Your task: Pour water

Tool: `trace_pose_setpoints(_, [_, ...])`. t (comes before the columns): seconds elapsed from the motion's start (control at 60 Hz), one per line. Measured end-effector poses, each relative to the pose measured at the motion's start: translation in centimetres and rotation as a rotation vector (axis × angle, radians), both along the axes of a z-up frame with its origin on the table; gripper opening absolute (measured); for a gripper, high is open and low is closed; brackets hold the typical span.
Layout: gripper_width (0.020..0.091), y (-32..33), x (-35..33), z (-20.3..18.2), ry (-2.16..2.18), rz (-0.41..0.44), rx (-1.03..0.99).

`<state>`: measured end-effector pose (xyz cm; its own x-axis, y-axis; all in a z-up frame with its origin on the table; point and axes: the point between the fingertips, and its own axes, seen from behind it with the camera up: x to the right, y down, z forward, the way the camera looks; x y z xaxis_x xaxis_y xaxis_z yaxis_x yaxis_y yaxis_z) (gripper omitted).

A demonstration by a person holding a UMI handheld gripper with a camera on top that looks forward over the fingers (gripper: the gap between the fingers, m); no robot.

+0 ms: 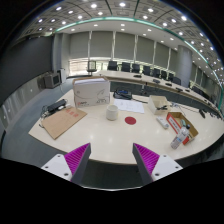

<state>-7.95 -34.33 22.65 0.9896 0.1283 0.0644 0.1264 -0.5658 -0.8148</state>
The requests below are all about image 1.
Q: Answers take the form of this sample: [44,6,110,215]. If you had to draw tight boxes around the white copy paper carton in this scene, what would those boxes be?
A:
[72,75,111,108]

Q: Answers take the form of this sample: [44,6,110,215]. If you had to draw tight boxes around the black power adapter with cables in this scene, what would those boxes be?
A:
[41,98,69,118]

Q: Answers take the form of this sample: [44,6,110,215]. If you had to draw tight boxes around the small black gadget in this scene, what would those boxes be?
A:
[156,104,169,112]

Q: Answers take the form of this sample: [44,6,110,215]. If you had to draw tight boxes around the clear plastic water bottle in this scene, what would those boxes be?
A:
[170,125,190,150]

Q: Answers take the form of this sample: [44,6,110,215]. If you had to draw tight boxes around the white ceramic cup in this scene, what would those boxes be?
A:
[105,104,119,121]

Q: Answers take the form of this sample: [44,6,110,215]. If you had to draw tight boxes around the green whiteboard eraser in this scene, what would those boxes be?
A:
[180,119,192,130]

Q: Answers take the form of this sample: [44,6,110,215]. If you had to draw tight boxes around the row of black office chairs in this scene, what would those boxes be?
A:
[86,60,183,86]

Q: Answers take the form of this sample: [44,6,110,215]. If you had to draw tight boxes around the long curved conference desk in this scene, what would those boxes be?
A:
[66,69,224,118]

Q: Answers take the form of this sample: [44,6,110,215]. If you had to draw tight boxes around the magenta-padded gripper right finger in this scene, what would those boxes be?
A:
[132,142,184,186]

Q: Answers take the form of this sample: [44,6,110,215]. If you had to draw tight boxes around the round ceiling lights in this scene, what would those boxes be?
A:
[33,2,224,78]

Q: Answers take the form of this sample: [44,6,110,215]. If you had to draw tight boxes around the small white open box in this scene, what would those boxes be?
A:
[147,95,172,116]

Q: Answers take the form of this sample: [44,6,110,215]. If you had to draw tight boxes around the red-edged cardboard box lid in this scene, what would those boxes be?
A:
[165,111,200,146]

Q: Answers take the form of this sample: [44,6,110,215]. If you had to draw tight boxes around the white remote control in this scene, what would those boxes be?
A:
[155,116,170,130]

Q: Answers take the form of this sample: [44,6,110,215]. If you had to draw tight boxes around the flat round red coaster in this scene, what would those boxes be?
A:
[124,116,137,126]

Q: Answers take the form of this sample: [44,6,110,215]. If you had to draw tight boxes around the grey box monitor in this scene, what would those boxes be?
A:
[37,72,62,90]

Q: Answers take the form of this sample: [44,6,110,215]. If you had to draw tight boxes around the black flat bag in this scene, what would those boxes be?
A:
[112,87,133,100]

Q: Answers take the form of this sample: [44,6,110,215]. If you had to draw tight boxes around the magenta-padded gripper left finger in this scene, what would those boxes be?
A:
[40,142,92,185]

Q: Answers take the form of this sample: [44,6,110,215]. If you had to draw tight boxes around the white printed paper sheet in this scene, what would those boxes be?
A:
[113,98,146,114]

